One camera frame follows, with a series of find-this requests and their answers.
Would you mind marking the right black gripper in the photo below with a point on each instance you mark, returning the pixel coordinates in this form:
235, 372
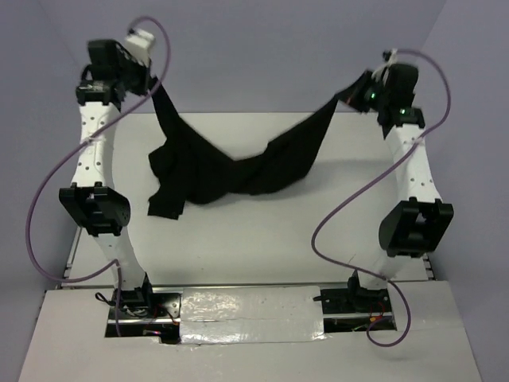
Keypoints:
364, 80

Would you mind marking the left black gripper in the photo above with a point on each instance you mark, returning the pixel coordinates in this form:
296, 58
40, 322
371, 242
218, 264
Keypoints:
146, 79

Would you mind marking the black long sleeve shirt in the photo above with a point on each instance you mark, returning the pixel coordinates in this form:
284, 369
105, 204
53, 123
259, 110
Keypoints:
191, 169

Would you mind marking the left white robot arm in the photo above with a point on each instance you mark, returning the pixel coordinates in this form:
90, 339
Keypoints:
114, 70

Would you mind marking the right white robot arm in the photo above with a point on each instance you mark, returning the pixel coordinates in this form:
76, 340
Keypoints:
416, 224

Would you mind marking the glossy white tape sheet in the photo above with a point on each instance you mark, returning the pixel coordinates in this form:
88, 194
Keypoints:
251, 315

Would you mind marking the white front board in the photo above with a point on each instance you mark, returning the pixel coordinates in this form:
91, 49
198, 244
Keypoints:
69, 344

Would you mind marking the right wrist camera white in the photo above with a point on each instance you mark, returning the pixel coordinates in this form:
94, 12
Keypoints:
390, 57

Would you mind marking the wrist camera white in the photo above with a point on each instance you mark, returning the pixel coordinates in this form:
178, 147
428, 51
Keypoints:
390, 57
139, 44

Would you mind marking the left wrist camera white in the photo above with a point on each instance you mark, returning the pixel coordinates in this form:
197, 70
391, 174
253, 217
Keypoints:
139, 44

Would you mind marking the aluminium table edge rail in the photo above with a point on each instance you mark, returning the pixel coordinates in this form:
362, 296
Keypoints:
427, 266

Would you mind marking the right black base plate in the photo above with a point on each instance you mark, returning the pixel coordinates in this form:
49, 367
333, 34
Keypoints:
338, 302

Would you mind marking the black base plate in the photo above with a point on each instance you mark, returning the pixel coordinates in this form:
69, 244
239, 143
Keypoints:
338, 302
161, 305

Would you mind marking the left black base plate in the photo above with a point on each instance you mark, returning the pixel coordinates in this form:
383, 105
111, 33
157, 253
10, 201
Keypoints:
161, 305

